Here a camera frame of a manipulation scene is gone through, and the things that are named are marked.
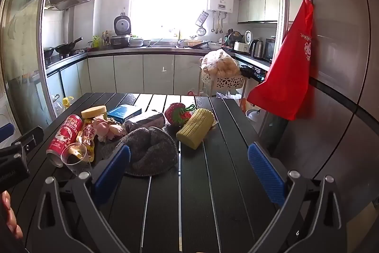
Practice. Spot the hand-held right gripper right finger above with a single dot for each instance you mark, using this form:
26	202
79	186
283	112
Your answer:
265	177

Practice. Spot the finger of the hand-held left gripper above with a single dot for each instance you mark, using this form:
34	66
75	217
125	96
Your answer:
29	137
6	132

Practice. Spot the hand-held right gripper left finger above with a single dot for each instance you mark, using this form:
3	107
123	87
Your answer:
114	168

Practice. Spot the pink plush toy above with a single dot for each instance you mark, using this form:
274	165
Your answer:
103	127

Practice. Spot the yellow snack wrapper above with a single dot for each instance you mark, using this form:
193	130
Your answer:
87	134

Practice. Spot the round yellow sponge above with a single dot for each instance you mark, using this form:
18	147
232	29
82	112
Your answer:
93	112

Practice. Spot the person's left hand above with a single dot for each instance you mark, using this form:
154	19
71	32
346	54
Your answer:
11	217

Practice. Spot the red drink can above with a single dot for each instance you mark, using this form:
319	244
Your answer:
65	134

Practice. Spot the clear plastic cup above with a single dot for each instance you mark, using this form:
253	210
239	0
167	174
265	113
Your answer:
74	159

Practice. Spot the clear plastic bottle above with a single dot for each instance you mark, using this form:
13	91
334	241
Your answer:
57	106

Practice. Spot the grey knit hat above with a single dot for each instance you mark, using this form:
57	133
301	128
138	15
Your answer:
154	149

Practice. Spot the blue cardboard box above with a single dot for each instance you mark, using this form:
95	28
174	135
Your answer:
123	113

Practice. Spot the grey foil packet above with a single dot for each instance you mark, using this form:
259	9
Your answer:
145	121

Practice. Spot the white pot with lid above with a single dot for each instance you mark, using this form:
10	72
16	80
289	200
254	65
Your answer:
253	115

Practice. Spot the orange plastic bag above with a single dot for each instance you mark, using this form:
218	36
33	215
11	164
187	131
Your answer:
242	104

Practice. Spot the crocheted strawberry toy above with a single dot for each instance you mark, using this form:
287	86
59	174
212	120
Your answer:
173	113

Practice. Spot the yellow-green ribbed corn toy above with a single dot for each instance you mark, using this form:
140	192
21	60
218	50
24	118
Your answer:
195	128

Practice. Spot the white plastic bag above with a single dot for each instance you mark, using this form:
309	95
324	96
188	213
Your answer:
228	96

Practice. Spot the black wok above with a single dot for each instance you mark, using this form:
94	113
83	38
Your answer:
66	47

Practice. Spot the white base cabinets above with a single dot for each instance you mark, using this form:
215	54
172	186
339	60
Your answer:
133	72

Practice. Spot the glass sliding door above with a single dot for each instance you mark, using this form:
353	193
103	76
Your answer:
20	33

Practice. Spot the white perforated basket cart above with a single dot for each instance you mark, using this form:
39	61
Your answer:
225	83

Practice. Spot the black plastic bag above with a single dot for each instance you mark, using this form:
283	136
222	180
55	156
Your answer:
250	72

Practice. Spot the green food packets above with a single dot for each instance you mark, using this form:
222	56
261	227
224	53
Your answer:
96	42

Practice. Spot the red apron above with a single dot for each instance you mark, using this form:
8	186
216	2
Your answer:
290	63

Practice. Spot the condiment bottles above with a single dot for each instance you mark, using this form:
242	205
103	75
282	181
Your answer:
106	39

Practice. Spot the grey refrigerator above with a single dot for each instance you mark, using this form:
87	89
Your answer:
340	78

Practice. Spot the black microwave oven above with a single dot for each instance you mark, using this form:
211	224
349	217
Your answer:
269	50

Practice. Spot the dark electric pressure cooker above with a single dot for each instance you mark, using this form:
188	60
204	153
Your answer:
120	41

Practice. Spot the stack of white bowls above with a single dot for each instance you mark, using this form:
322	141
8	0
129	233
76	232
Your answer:
136	42

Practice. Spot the steel electric kettle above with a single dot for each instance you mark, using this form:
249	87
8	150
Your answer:
257	48

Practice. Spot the white toaster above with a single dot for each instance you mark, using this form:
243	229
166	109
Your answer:
241	47

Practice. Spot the sink faucet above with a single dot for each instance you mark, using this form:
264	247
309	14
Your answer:
179	36

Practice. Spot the yellow drain basket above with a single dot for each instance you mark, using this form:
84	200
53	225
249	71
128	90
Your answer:
194	42

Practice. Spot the hanging metal skimmer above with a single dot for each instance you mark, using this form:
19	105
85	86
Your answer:
201	31

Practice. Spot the hanging kitchen utensils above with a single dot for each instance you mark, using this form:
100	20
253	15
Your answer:
217	23

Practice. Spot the hanging metal grater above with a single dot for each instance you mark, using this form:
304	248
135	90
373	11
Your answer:
202	18

